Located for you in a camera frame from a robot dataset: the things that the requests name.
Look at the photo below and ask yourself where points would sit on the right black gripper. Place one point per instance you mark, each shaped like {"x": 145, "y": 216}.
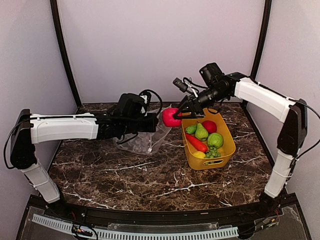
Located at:
{"x": 192, "y": 103}

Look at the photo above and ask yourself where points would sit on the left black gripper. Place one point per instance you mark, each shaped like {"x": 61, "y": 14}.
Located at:
{"x": 153, "y": 121}

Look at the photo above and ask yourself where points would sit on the clear zip top bag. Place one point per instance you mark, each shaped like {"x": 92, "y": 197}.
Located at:
{"x": 146, "y": 143}

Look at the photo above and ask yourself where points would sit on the pink red toy fruit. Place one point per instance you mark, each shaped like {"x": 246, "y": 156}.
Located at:
{"x": 168, "y": 118}

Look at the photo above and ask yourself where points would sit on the green toy pear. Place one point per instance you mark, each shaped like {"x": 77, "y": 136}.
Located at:
{"x": 201, "y": 133}

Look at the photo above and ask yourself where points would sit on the red toy chili pepper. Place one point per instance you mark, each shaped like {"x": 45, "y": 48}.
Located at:
{"x": 196, "y": 143}

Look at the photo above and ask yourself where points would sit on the yellow plastic basket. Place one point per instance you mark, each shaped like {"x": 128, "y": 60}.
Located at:
{"x": 226, "y": 150}

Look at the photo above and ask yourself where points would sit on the yellow toy lemon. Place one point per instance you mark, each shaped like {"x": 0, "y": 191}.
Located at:
{"x": 199, "y": 155}

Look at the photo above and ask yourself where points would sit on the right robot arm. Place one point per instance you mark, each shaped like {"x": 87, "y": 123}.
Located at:
{"x": 292, "y": 114}

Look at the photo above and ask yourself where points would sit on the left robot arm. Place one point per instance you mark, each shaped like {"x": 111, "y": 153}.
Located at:
{"x": 31, "y": 129}

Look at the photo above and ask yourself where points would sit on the green toy cucumber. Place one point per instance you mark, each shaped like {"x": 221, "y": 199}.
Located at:
{"x": 191, "y": 129}

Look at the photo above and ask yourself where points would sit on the red toy tomato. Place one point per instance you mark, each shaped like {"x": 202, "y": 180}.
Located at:
{"x": 210, "y": 126}

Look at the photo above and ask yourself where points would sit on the green toy grapes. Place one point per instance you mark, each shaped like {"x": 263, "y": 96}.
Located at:
{"x": 212, "y": 153}

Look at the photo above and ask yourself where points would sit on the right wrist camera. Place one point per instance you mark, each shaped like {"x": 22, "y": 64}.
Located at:
{"x": 184, "y": 87}

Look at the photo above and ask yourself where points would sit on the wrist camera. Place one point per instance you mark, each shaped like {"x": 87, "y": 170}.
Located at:
{"x": 146, "y": 96}
{"x": 184, "y": 87}

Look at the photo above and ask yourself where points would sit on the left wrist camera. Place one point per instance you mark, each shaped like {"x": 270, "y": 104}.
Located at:
{"x": 146, "y": 96}

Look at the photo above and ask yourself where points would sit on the black front rail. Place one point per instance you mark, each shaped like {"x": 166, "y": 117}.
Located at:
{"x": 93, "y": 216}

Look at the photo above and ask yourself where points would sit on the white slotted cable duct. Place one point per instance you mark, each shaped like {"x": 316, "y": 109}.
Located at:
{"x": 117, "y": 231}

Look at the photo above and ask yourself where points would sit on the right black frame post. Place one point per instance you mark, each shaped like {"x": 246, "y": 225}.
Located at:
{"x": 262, "y": 38}

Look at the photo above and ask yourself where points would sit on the black frame post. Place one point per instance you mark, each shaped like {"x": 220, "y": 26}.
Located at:
{"x": 262, "y": 38}
{"x": 63, "y": 51}

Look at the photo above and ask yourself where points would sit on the left black frame post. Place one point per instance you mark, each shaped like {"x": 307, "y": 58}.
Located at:
{"x": 63, "y": 51}

